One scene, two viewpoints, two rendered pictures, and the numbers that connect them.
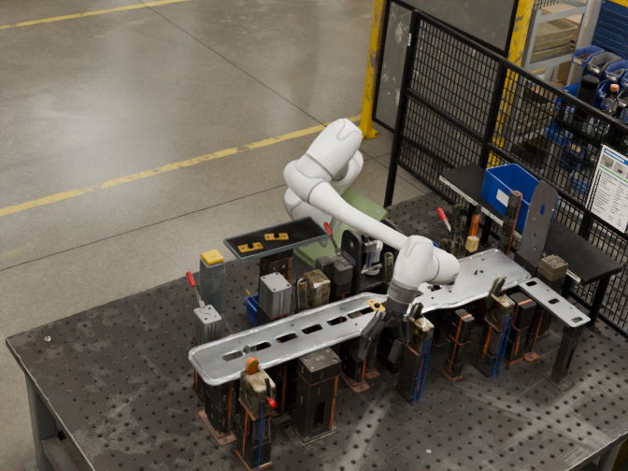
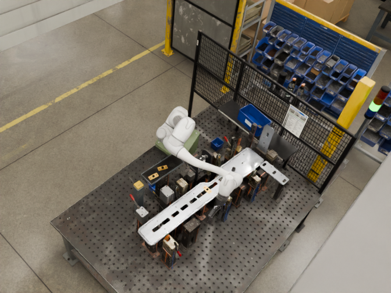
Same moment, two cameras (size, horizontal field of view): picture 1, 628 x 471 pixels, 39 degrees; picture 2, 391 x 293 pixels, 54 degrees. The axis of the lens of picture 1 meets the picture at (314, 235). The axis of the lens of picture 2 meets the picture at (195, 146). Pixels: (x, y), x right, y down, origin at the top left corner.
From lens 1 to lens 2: 117 cm
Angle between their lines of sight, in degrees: 20
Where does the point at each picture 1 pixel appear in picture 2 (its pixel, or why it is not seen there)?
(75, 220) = (48, 122)
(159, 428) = (128, 255)
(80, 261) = (57, 145)
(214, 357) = (149, 231)
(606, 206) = (291, 127)
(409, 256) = (226, 186)
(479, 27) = (220, 13)
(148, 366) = (114, 224)
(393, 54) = (178, 20)
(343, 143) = (188, 130)
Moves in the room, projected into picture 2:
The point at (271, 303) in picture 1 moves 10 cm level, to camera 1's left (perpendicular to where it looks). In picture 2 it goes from (166, 200) to (154, 200)
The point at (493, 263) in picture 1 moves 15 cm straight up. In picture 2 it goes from (248, 156) to (251, 145)
